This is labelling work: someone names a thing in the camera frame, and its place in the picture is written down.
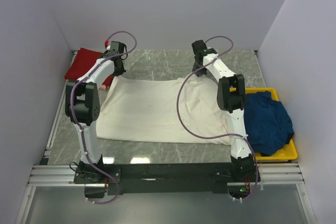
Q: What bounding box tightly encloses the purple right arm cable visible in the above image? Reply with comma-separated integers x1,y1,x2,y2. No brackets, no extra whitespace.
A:
175,36,259,205

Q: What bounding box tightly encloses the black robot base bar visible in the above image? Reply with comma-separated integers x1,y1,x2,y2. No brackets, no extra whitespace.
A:
73,162,262,198

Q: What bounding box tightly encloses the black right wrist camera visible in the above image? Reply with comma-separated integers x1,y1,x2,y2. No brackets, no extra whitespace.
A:
192,40,207,54

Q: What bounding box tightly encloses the blue t shirt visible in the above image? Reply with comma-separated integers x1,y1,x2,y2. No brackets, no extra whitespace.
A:
243,91,294,156

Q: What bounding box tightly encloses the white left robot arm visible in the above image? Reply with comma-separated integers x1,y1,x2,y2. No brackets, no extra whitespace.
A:
65,47,126,183

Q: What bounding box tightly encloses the white t shirt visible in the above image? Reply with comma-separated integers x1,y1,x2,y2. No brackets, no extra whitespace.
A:
96,76,230,145

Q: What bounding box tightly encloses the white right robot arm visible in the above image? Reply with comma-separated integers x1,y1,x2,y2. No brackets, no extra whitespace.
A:
193,47,258,182

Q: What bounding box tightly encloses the yellow plastic bin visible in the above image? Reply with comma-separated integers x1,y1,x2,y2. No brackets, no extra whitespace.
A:
229,87,299,161

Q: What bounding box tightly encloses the red folded t shirt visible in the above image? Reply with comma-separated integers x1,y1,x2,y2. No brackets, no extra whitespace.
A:
65,48,102,80

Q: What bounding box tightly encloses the pink folded t shirt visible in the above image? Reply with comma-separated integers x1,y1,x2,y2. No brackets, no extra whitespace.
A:
99,84,110,90

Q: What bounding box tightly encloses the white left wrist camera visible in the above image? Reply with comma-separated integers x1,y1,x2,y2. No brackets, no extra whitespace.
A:
104,40,110,50

